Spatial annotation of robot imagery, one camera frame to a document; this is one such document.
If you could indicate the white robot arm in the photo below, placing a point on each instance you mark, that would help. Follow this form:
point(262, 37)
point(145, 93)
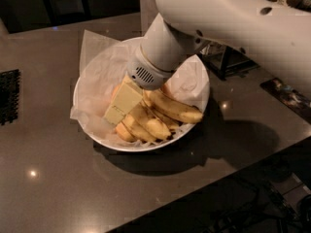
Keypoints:
point(276, 37)

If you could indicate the long spotted yellow banana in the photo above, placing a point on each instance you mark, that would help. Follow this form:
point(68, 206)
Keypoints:
point(146, 118)

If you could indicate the dark water dispenser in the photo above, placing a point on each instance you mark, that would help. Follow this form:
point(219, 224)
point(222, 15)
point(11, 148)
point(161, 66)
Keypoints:
point(67, 11)

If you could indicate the black mesh mat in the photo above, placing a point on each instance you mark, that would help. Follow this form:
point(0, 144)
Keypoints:
point(9, 96)

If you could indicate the black wire snack rack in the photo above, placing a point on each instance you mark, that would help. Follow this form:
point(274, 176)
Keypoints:
point(226, 62)

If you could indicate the right yellow banana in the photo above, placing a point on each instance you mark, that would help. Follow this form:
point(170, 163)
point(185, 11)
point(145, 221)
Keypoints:
point(173, 108)

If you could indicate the white round bowl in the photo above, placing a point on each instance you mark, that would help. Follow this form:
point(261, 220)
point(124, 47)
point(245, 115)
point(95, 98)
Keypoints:
point(97, 139)

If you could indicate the white paper bowl liner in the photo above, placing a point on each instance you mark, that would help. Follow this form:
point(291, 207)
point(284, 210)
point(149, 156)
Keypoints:
point(100, 75)

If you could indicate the dark patterned mat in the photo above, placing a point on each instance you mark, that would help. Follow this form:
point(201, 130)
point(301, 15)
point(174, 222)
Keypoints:
point(290, 97)

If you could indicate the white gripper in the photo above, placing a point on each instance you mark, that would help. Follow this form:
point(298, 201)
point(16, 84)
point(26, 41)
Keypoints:
point(146, 75)

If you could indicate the lower spotted yellow banana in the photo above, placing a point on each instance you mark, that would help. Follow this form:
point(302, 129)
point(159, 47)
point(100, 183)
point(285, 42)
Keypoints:
point(137, 130)

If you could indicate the white paper bag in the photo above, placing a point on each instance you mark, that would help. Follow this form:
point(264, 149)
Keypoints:
point(148, 12)

